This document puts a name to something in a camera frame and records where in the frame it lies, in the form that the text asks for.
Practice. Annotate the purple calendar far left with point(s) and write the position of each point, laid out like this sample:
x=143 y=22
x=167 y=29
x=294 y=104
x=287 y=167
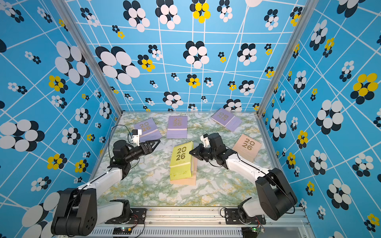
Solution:
x=149 y=129

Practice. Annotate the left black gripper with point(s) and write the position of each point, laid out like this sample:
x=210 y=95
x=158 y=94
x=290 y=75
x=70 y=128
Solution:
x=148 y=149

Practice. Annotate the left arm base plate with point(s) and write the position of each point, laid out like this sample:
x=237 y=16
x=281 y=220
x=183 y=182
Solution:
x=134 y=217

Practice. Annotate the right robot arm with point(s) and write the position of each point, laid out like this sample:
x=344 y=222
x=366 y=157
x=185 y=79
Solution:
x=275 y=195

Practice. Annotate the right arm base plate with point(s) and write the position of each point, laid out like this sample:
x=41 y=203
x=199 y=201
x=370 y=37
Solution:
x=235 y=216

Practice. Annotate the left aluminium corner post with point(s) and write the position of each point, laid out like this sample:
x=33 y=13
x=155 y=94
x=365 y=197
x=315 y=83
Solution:
x=77 y=35

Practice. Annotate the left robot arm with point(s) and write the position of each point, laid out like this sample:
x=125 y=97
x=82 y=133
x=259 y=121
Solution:
x=77 y=212

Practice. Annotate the right aluminium corner post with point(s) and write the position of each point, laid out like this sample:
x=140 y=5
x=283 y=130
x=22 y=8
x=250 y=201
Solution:
x=308 y=10

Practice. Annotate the aluminium corner post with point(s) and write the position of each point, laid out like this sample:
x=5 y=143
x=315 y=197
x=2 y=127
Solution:
x=308 y=10
x=77 y=35

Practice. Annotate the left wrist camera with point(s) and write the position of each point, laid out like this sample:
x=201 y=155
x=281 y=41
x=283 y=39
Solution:
x=136 y=134

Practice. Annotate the purple calendar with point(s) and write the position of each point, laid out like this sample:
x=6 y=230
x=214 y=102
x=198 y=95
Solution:
x=226 y=119
x=149 y=129
x=177 y=127

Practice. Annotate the green calendar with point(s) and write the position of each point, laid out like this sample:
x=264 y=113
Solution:
x=181 y=164

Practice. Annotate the left circuit board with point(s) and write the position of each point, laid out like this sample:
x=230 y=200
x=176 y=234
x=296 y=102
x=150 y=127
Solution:
x=122 y=231

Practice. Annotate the right circuit board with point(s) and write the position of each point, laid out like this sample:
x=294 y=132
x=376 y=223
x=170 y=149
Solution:
x=251 y=232

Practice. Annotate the purple calendar middle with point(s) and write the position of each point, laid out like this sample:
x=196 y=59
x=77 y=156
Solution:
x=177 y=127

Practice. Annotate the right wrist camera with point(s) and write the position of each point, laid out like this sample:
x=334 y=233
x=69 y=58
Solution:
x=205 y=140

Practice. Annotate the aluminium front rail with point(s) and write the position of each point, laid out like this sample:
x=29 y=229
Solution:
x=205 y=222

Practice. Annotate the purple calendar far right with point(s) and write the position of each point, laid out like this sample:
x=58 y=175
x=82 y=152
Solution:
x=226 y=119

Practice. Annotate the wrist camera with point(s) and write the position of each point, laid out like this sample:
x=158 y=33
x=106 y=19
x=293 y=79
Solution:
x=205 y=140
x=136 y=134

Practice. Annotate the pink calendar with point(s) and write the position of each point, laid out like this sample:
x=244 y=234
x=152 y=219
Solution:
x=247 y=147
x=187 y=181

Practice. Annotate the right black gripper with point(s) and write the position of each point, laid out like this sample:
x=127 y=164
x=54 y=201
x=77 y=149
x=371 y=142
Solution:
x=199 y=154

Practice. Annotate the circuit board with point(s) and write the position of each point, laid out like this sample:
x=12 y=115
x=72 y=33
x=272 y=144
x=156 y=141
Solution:
x=251 y=232
x=122 y=231

